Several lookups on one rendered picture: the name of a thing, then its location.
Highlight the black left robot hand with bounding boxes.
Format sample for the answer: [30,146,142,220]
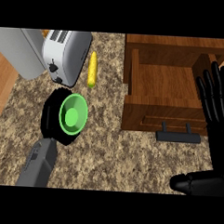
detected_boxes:
[40,86,88,148]

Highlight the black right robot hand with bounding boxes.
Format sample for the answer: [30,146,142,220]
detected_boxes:
[168,59,224,198]

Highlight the green cup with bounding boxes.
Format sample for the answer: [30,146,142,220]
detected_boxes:
[57,93,89,138]

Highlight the brown wooden drawer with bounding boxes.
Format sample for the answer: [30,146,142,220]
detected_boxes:
[120,95,211,138]
[125,47,219,106]

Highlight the brown wooden drawer front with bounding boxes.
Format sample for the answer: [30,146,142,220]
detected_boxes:
[120,95,211,138]

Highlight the silver toaster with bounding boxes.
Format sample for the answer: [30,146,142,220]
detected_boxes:
[39,28,94,89]

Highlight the yellow corn cob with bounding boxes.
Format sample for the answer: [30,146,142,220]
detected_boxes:
[86,50,99,89]

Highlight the grey appliance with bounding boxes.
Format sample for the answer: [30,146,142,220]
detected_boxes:
[0,26,51,82]

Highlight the brown wooden cabinet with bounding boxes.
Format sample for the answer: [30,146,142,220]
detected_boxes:
[122,33,224,90]

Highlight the dark grey drawer handle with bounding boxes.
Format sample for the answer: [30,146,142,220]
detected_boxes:
[155,120,203,145]

